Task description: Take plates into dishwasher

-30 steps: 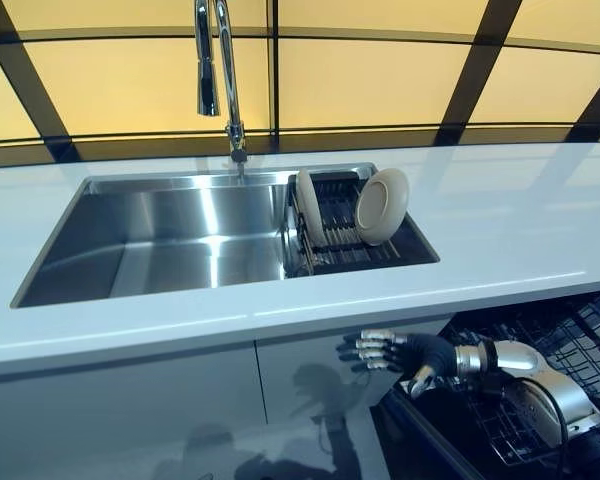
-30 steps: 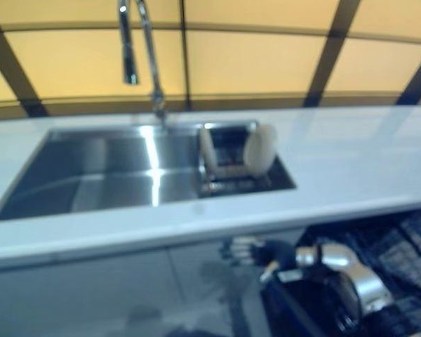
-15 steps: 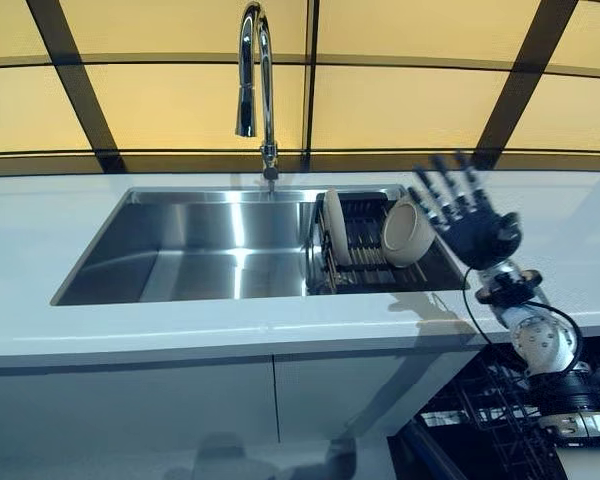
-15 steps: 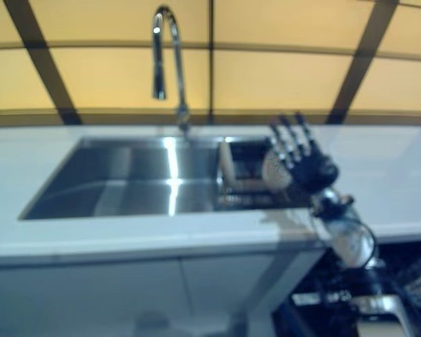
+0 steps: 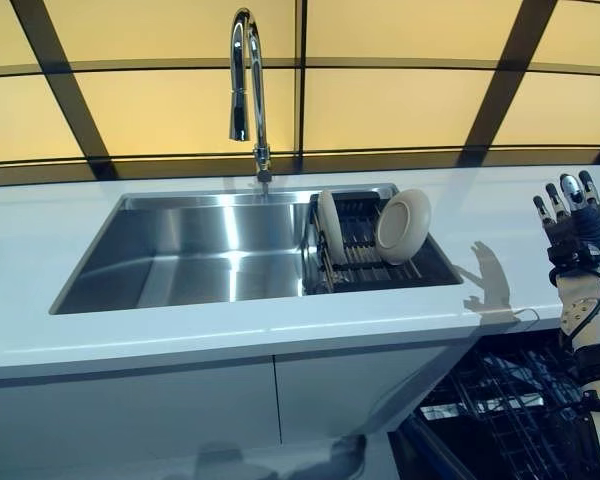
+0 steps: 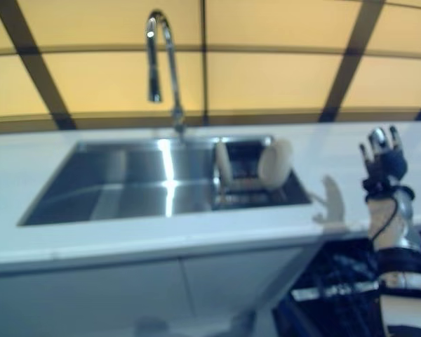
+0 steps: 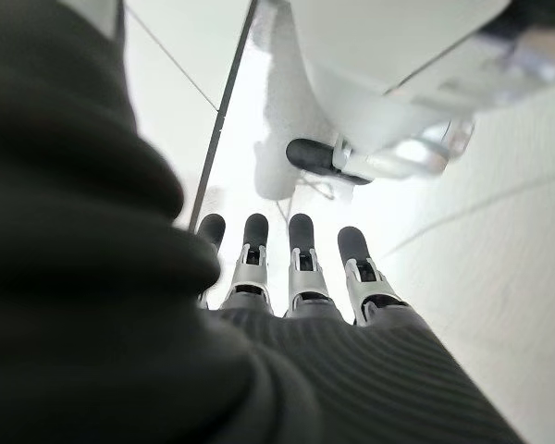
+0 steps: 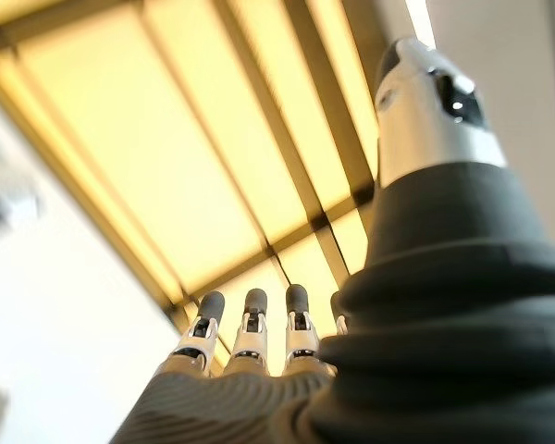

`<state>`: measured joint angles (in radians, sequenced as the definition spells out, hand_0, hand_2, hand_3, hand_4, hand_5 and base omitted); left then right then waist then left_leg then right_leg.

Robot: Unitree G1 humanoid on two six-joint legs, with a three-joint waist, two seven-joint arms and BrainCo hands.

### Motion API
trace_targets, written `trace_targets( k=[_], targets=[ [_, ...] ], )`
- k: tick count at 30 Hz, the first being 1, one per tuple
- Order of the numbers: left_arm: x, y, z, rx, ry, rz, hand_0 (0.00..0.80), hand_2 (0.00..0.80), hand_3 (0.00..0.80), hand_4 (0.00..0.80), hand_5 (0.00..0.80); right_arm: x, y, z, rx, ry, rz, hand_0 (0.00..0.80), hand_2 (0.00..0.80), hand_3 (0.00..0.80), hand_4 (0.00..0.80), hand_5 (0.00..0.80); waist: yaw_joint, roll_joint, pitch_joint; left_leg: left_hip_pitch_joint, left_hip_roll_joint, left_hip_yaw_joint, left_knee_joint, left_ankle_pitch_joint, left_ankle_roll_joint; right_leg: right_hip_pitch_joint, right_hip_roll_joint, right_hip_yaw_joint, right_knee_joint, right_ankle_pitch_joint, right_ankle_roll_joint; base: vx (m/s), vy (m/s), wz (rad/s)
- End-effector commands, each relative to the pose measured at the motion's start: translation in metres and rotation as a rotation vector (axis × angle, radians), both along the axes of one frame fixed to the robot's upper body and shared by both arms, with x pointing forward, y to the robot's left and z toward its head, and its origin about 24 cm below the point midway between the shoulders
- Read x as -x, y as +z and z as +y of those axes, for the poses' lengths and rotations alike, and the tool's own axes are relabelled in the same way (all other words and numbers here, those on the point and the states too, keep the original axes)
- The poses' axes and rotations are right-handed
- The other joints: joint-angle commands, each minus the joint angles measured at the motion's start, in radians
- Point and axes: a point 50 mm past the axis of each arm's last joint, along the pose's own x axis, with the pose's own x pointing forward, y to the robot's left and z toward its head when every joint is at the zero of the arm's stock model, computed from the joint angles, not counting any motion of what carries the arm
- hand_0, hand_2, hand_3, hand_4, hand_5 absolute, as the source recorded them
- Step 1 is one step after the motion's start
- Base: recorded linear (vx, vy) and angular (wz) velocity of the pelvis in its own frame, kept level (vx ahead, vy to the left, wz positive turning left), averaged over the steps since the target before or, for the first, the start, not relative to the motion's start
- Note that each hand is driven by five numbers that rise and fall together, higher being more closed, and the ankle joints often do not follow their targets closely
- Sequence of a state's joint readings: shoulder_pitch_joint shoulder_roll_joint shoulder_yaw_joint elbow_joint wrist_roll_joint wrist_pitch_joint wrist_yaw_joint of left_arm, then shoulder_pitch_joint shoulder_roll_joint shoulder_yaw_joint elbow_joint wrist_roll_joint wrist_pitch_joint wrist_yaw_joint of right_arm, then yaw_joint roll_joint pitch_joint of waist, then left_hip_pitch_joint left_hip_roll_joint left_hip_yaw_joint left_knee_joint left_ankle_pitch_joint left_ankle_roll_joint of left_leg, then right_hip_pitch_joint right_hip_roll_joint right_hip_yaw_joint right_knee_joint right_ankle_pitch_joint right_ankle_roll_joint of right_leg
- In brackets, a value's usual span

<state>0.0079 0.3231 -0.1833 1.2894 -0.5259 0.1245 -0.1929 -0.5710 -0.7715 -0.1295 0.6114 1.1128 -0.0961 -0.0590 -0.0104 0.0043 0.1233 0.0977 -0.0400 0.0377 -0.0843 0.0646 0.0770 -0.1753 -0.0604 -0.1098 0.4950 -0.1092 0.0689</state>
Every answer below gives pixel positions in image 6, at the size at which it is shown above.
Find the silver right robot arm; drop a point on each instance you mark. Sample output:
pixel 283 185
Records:
pixel 407 224

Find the black dish drying rack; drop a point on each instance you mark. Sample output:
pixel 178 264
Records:
pixel 242 165

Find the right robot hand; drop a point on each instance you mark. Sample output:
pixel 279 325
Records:
pixel 389 165

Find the stainless steel sink basin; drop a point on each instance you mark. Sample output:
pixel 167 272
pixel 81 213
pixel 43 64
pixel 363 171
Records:
pixel 126 179

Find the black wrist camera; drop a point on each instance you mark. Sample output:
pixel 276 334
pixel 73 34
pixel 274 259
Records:
pixel 375 186

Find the chrome gooseneck kitchen faucet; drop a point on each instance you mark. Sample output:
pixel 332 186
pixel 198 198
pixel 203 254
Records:
pixel 175 91

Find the white ceramic plate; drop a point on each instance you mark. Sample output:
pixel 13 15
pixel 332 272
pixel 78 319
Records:
pixel 222 165
pixel 275 165

